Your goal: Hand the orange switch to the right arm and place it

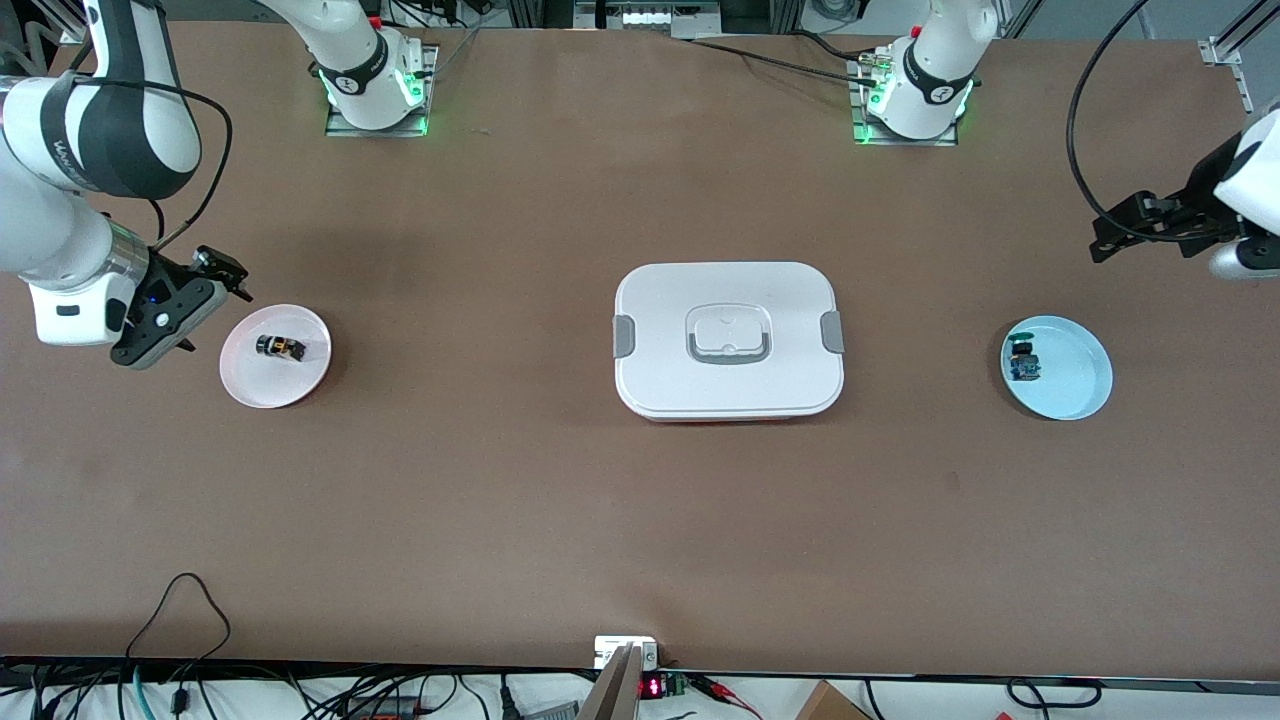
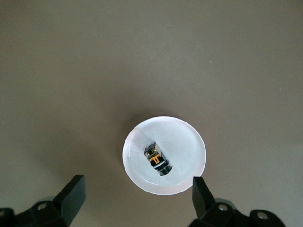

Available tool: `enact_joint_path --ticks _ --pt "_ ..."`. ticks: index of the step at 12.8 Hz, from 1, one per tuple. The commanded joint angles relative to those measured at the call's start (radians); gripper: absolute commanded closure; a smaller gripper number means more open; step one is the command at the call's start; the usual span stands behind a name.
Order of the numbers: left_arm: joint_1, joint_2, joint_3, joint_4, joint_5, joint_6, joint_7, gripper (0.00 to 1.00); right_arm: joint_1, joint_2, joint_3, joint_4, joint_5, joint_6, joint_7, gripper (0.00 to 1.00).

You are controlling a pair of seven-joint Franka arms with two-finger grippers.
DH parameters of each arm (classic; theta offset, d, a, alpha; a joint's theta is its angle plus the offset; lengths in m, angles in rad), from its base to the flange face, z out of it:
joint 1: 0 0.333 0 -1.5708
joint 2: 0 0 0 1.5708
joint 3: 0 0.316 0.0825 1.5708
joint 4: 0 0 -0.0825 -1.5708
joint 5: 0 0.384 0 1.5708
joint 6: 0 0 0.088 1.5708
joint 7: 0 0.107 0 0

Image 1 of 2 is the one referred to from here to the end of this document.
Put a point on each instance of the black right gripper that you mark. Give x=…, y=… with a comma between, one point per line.
x=166, y=276

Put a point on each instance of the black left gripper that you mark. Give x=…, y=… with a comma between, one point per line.
x=1186, y=215

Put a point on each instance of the small black motor part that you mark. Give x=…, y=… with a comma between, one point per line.
x=280, y=347

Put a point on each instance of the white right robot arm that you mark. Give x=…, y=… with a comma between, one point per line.
x=40, y=230

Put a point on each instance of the pink round plate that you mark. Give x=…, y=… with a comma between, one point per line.
x=250, y=380

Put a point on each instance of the light blue round plate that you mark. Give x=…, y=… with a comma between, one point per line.
x=1075, y=370

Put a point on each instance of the white lidded box, grey latches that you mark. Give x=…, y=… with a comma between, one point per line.
x=730, y=300

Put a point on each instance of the black power plug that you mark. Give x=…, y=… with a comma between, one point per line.
x=510, y=700

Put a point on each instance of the small white box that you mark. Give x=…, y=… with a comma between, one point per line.
x=610, y=650

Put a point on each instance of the grey metal strut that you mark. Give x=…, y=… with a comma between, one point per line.
x=610, y=695

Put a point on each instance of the brown cardboard box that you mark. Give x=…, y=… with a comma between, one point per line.
x=828, y=705

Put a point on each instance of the red digit display module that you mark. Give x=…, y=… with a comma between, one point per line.
x=652, y=687

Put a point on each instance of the red and black clip leads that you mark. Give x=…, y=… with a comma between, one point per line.
x=725, y=690

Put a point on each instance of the blue and black switch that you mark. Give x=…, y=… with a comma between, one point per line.
x=1025, y=365

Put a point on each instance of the aluminium frame profile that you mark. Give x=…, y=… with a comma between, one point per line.
x=1222, y=50

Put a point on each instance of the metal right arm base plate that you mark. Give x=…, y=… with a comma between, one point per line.
x=345, y=131

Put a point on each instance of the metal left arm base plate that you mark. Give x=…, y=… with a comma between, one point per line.
x=900, y=142

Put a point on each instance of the aluminium frame with white light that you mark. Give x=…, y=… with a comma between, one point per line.
x=650, y=18

